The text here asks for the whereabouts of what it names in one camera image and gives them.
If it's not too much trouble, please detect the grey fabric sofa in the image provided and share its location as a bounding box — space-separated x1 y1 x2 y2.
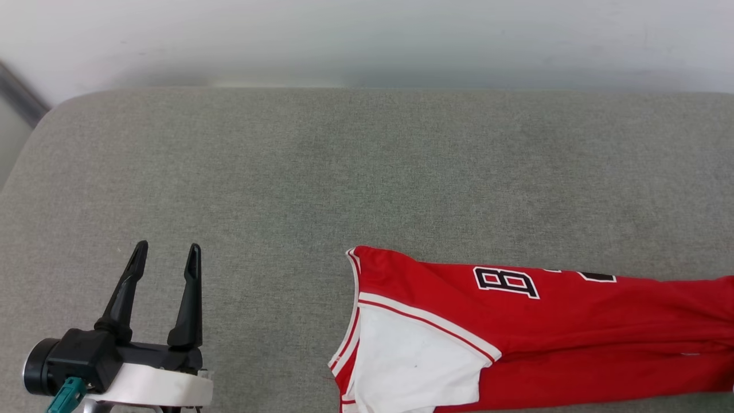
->
0 87 734 413

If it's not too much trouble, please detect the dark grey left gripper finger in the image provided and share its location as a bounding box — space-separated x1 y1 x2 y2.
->
167 243 204 350
94 240 149 345

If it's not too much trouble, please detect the dark grey wall trim strip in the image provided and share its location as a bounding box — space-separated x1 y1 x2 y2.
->
0 60 51 128

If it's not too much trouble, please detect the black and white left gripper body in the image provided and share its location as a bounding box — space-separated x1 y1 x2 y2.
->
86 343 214 408

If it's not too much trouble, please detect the teal left camera cable connector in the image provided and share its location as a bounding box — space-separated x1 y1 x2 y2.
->
46 377 87 413

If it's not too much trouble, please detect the red and white basketball jersey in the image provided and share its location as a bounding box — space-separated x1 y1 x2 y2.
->
328 246 734 413

